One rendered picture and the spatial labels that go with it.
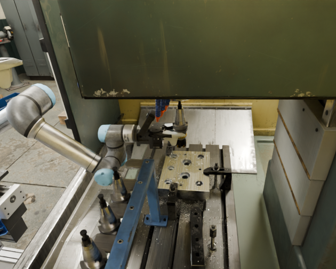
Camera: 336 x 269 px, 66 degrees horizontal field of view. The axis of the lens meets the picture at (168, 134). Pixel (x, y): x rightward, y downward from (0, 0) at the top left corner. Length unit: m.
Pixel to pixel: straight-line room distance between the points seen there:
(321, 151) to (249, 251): 0.75
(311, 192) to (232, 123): 1.19
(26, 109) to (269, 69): 0.83
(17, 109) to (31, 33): 5.00
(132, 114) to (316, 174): 1.65
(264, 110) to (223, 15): 1.65
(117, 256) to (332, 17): 0.68
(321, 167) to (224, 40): 0.50
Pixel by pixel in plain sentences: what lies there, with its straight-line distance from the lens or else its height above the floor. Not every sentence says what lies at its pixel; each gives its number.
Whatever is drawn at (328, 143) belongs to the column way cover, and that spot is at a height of 1.37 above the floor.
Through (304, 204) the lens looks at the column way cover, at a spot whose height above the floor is 1.13.
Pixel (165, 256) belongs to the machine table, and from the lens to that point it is 1.07.
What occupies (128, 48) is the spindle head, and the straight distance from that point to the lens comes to 0.60.
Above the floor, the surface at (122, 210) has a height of 1.22.
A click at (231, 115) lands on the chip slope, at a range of 2.08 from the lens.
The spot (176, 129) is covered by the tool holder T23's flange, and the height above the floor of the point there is 1.28.
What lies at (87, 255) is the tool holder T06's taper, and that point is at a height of 1.27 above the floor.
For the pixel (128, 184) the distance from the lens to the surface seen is 0.88.
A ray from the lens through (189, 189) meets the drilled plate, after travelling 1.16.
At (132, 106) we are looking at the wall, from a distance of 2.20.
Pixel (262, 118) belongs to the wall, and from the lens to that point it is 2.19.
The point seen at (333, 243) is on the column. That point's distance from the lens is 0.96.
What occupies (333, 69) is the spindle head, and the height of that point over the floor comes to 1.61.
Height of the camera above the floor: 1.80
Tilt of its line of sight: 32 degrees down
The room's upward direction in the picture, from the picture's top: 4 degrees counter-clockwise
